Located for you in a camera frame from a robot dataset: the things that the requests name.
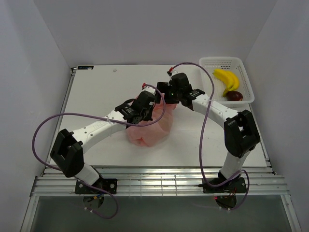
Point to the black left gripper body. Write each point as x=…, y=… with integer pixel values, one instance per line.
x=147, y=115

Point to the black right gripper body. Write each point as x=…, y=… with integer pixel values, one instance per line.
x=172, y=97

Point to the pink plastic bag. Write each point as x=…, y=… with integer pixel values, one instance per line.
x=151, y=135

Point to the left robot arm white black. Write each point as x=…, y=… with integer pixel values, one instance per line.
x=69, y=147

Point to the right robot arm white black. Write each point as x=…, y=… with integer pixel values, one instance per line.
x=240, y=131

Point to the yellow fake banana bunch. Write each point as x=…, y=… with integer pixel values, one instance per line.
x=228, y=78

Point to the white plastic basket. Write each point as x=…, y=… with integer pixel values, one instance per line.
x=214, y=86

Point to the dark label on table corner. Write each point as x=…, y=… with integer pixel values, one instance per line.
x=85, y=67

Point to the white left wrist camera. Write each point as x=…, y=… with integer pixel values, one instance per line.
x=150, y=89

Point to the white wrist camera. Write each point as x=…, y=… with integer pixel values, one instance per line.
x=171, y=72
x=150, y=89

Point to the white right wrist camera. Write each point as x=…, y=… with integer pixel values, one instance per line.
x=171, y=72

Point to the aluminium table edge rail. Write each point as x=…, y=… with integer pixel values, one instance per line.
x=157, y=182

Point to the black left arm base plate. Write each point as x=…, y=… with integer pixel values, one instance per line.
x=108, y=185

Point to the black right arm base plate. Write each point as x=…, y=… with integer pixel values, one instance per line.
x=236, y=185

